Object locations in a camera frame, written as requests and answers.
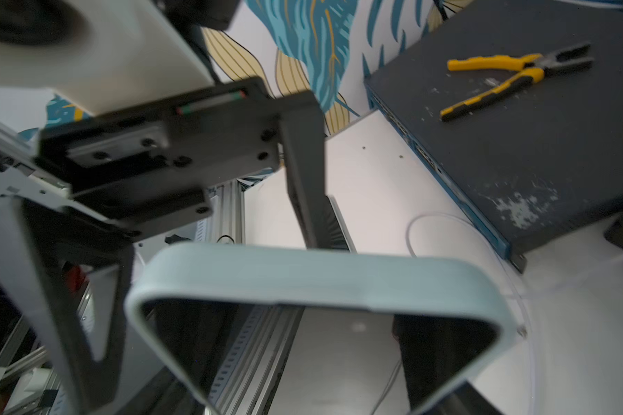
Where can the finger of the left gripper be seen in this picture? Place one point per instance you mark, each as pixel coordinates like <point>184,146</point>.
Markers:
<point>34,242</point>
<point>302,135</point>

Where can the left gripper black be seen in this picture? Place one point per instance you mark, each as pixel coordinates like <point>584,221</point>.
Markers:
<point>149,169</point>

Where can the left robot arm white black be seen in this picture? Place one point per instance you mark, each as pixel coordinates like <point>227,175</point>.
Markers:
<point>106,56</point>

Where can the black phone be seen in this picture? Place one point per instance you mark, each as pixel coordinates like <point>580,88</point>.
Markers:
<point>251,330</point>

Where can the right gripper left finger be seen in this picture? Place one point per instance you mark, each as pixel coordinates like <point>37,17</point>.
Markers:
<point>164,394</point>

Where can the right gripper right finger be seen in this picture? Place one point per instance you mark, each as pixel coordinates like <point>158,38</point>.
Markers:
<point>465,400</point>

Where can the yellow black pliers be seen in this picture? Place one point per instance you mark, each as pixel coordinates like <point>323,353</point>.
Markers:
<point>527,70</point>

